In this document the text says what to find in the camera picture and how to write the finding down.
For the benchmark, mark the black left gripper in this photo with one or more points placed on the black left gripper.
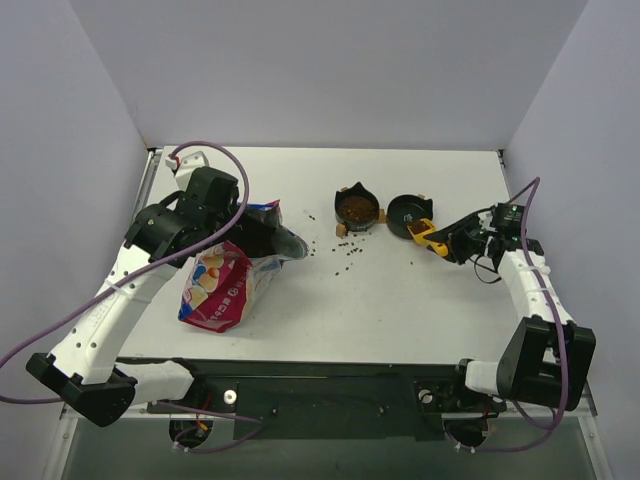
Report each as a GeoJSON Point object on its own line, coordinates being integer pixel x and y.
{"type": "Point", "coordinates": [245, 220]}

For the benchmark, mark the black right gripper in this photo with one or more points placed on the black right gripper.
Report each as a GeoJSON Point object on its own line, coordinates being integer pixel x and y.
{"type": "Point", "coordinates": [460, 243]}

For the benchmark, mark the yellow plastic scoop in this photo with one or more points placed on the yellow plastic scoop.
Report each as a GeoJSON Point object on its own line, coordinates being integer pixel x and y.
{"type": "Point", "coordinates": [419, 229]}

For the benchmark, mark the pet food bag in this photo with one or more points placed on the pet food bag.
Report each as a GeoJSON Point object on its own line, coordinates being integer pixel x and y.
{"type": "Point", "coordinates": [224, 283]}

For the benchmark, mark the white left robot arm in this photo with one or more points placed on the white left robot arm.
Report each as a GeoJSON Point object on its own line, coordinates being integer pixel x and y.
{"type": "Point", "coordinates": [83, 369]}

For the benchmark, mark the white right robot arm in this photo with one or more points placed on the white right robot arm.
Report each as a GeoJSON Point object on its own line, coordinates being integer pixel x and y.
{"type": "Point", "coordinates": [480, 376]}

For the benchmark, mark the spilled kibble on table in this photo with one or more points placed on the spilled kibble on table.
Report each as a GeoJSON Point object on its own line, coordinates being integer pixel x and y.
{"type": "Point", "coordinates": [333, 248]}

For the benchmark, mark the black paw cat bowl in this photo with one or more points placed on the black paw cat bowl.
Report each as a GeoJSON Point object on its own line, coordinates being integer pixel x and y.
{"type": "Point", "coordinates": [403, 210]}

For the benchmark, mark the wooden bowl stand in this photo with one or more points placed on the wooden bowl stand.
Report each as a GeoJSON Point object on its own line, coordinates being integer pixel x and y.
{"type": "Point", "coordinates": [382, 219]}

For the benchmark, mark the black fish cat bowl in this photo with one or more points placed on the black fish cat bowl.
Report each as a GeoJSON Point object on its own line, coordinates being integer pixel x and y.
{"type": "Point", "coordinates": [356, 208]}

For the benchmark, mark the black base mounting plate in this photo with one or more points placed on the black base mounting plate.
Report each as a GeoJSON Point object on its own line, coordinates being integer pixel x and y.
{"type": "Point", "coordinates": [327, 401]}

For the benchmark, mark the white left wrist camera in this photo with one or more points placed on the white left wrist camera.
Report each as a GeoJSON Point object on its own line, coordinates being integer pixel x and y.
{"type": "Point", "coordinates": [183, 164]}

